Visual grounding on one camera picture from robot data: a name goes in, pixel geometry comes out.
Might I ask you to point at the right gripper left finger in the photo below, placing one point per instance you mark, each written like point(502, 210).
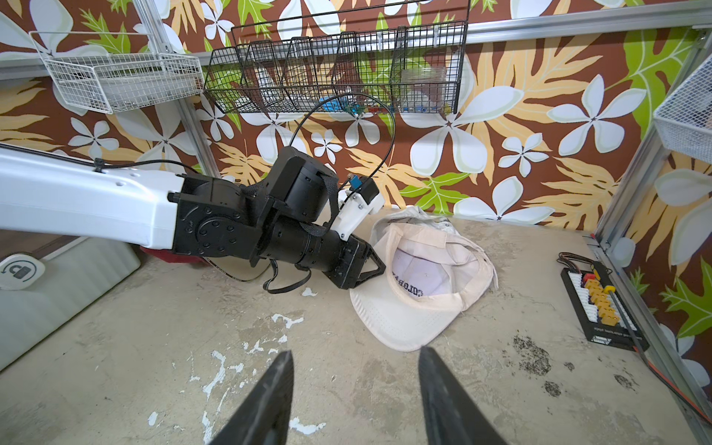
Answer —
point(263, 417)

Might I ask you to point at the brown lidded storage box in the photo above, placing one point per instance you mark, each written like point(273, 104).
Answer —
point(74, 276)

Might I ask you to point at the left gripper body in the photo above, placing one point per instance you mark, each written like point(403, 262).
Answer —
point(348, 272)

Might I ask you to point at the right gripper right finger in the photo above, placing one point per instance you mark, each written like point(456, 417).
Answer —
point(451, 416)

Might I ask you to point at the white wire basket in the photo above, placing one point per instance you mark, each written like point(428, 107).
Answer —
point(115, 72)

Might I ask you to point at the maroon baseball cap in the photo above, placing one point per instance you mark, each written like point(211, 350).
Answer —
point(170, 257)

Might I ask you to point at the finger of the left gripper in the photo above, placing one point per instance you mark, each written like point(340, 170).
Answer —
point(371, 267)

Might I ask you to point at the white baseball cap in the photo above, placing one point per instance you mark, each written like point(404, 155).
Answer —
point(412, 215)

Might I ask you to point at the white mesh basket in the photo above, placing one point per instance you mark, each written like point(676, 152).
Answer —
point(683, 121)

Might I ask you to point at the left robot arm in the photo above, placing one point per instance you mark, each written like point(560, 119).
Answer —
point(294, 215)

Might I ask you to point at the black wire basket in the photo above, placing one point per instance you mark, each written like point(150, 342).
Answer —
point(404, 70)

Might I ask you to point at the blue object in basket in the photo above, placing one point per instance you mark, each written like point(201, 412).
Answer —
point(337, 105)

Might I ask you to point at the cream pink baseball cap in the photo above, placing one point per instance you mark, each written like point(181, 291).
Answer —
point(431, 277)

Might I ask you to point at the black orange device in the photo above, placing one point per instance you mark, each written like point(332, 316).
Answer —
point(603, 316)

